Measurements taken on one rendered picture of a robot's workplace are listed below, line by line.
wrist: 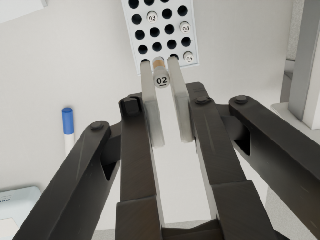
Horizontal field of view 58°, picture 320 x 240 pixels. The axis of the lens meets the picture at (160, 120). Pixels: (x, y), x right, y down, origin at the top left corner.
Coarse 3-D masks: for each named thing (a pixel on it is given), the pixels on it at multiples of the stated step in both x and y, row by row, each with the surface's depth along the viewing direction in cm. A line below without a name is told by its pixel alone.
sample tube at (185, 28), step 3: (183, 21) 36; (180, 24) 36; (183, 24) 35; (186, 24) 35; (180, 27) 35; (183, 27) 35; (186, 27) 35; (189, 27) 35; (183, 30) 35; (186, 30) 35; (189, 30) 35; (186, 33) 35
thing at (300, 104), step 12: (312, 0) 30; (312, 12) 30; (312, 24) 30; (300, 36) 33; (312, 36) 30; (300, 48) 33; (312, 48) 31; (300, 60) 33; (312, 60) 31; (300, 72) 34; (312, 72) 32; (300, 84) 34; (312, 84) 32; (300, 96) 34; (312, 96) 32; (288, 108) 37; (300, 108) 34; (312, 108) 32; (300, 120) 35; (312, 120) 32
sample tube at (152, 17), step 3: (150, 12) 34; (153, 12) 34; (147, 15) 35; (150, 15) 34; (153, 15) 34; (156, 15) 34; (147, 18) 34; (150, 18) 34; (153, 18) 34; (156, 18) 34; (150, 21) 34; (153, 21) 34
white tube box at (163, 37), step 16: (128, 0) 34; (144, 0) 37; (160, 0) 35; (176, 0) 35; (192, 0) 35; (128, 16) 35; (144, 16) 35; (160, 16) 35; (176, 16) 36; (192, 16) 35; (128, 32) 36; (144, 32) 36; (160, 32) 36; (176, 32) 36; (192, 32) 37; (144, 48) 40; (160, 48) 38; (176, 48) 37; (192, 48) 38; (192, 64) 38
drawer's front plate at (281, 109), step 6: (288, 102) 39; (270, 108) 39; (276, 108) 38; (282, 108) 38; (282, 114) 37; (288, 114) 36; (288, 120) 35; (294, 120) 35; (294, 126) 34; (300, 126) 34; (306, 126) 34; (306, 132) 33; (312, 132) 32; (318, 132) 32; (312, 138) 32; (318, 138) 31
